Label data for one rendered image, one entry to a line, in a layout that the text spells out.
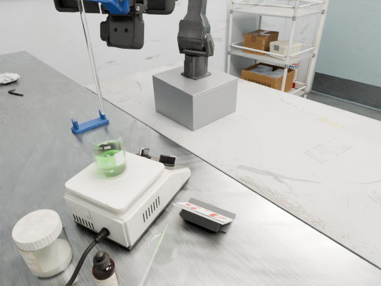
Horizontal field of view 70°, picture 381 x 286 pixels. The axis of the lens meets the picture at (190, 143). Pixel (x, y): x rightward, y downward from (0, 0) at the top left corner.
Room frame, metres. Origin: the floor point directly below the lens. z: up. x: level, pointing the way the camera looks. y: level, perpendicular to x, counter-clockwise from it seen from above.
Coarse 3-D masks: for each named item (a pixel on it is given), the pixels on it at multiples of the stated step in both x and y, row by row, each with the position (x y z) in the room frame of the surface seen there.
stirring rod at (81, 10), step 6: (78, 0) 0.37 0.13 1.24; (78, 6) 0.37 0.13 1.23; (84, 12) 0.37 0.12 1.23; (84, 18) 0.37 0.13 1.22; (84, 24) 0.37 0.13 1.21; (84, 30) 0.37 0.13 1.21; (90, 42) 0.37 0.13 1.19; (90, 48) 0.37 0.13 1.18; (90, 54) 0.37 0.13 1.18; (90, 60) 0.37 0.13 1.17; (96, 72) 0.37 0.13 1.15; (96, 78) 0.37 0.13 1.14; (96, 84) 0.37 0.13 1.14; (96, 90) 0.37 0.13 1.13; (102, 102) 0.37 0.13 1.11; (102, 108) 0.37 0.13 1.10; (102, 114) 0.37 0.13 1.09
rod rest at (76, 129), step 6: (72, 120) 0.66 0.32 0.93; (90, 120) 0.70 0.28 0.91; (96, 120) 0.70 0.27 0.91; (102, 120) 0.69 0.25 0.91; (108, 120) 0.70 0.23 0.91; (78, 126) 0.65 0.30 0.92; (84, 126) 0.66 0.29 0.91; (90, 126) 0.66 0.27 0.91; (96, 126) 0.67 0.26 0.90; (78, 132) 0.64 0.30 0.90
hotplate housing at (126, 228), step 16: (160, 176) 0.36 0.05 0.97; (176, 176) 0.39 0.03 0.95; (144, 192) 0.33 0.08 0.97; (160, 192) 0.34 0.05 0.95; (176, 192) 0.39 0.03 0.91; (80, 208) 0.31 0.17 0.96; (96, 208) 0.30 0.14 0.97; (128, 208) 0.29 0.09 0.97; (144, 208) 0.30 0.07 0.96; (160, 208) 0.34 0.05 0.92; (80, 224) 0.32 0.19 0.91; (96, 224) 0.30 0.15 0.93; (112, 224) 0.28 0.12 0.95; (128, 224) 0.27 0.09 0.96; (144, 224) 0.30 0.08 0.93; (96, 240) 0.27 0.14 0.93; (112, 240) 0.29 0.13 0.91; (128, 240) 0.27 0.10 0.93
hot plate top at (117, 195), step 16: (128, 160) 0.39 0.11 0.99; (144, 160) 0.39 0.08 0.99; (80, 176) 0.35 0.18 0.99; (96, 176) 0.35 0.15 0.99; (128, 176) 0.34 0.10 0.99; (144, 176) 0.34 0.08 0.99; (80, 192) 0.31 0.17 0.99; (96, 192) 0.31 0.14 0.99; (112, 192) 0.31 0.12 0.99; (128, 192) 0.31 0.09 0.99; (112, 208) 0.28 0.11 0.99
